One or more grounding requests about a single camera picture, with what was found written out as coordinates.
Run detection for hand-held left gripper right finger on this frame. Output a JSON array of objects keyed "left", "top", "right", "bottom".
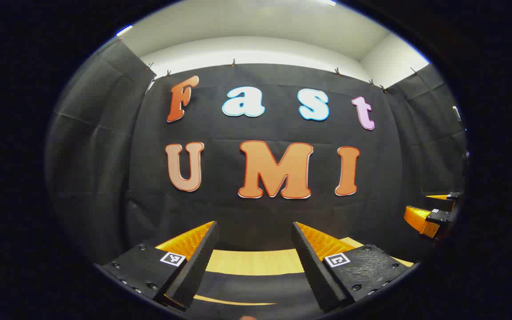
[{"left": 291, "top": 221, "right": 416, "bottom": 313}]

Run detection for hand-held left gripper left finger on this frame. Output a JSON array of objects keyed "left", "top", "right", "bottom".
[{"left": 98, "top": 220, "right": 219, "bottom": 310}]

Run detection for dark grey jeans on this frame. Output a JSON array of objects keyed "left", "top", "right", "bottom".
[{"left": 192, "top": 271, "right": 323, "bottom": 308}]

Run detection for row of small backdrop clips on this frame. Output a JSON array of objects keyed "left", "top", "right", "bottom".
[{"left": 146, "top": 58, "right": 420, "bottom": 94}]

